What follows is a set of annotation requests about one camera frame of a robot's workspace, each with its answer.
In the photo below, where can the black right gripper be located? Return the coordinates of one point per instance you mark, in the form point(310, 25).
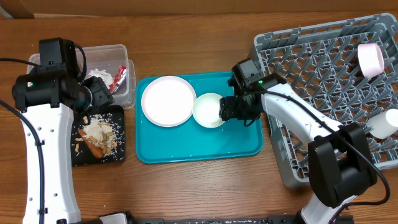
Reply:
point(231, 112)

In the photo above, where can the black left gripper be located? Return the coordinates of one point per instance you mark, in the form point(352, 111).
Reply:
point(103, 97)

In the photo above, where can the large white napkin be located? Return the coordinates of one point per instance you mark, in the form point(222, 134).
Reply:
point(102, 74)

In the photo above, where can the red snack wrapper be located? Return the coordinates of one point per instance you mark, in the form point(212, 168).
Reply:
point(118, 78)

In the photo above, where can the bowl of food scraps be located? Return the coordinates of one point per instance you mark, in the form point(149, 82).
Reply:
point(206, 110)

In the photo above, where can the orange carrot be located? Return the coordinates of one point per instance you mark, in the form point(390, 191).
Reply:
point(95, 150)

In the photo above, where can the large pink plate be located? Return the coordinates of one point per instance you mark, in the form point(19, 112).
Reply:
point(168, 101)

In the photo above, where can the pink bowl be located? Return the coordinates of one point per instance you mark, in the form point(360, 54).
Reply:
point(370, 59)

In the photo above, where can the white paper cup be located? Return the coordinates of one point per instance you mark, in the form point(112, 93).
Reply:
point(384, 124)

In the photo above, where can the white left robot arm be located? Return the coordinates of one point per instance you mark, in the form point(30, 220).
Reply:
point(48, 99)

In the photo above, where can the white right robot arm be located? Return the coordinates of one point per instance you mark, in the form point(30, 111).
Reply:
point(339, 159)

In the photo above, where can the grey dishwasher rack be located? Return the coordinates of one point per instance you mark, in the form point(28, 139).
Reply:
point(320, 63)

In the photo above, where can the pile of rice and peanuts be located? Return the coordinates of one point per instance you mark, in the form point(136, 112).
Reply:
point(101, 132)

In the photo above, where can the clear plastic bin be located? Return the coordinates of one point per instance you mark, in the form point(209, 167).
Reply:
point(109, 58)

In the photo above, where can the black tray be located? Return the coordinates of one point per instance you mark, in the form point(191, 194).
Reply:
point(99, 137)

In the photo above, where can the teal plastic tray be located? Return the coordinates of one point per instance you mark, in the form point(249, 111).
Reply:
point(190, 141)

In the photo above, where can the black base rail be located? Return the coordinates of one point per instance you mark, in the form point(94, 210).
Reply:
point(127, 218)

